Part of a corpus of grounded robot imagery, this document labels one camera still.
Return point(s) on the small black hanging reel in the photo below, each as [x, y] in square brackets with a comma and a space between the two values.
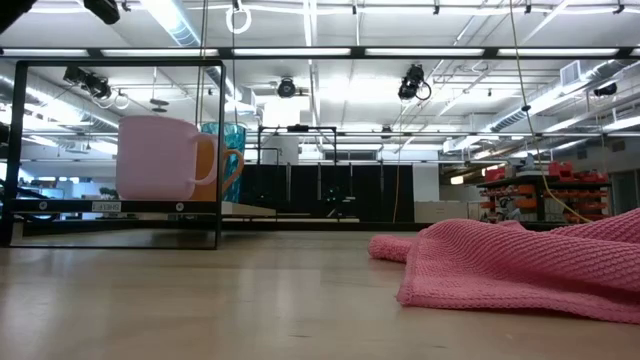
[385, 131]

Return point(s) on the background wooden table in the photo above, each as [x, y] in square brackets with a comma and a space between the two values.
[250, 210]

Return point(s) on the pale pink plastic mug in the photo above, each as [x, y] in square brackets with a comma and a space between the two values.
[155, 160]

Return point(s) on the storage rack with red bins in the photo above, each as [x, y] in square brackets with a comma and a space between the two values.
[550, 195]

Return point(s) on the black overhead light beam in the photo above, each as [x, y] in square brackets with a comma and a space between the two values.
[225, 52]

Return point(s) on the background robot with green lights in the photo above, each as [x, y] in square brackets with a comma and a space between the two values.
[335, 200]

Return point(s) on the black background station frame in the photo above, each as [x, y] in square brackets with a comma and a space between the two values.
[297, 129]

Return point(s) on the black overhead device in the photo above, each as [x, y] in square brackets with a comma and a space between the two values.
[87, 81]

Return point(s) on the teal faceted tumbler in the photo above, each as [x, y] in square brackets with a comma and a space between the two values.
[235, 137]

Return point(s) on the orange plastic mug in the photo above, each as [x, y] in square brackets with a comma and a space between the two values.
[206, 192]

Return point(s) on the pink knitted cloth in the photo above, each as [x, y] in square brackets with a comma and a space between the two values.
[525, 270]

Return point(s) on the white label sticker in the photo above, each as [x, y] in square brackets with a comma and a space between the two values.
[107, 206]

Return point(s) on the black frame wooden shelf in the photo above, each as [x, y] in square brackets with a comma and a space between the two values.
[220, 100]

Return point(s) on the silver air duct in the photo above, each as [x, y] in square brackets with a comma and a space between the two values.
[172, 25]
[515, 120]

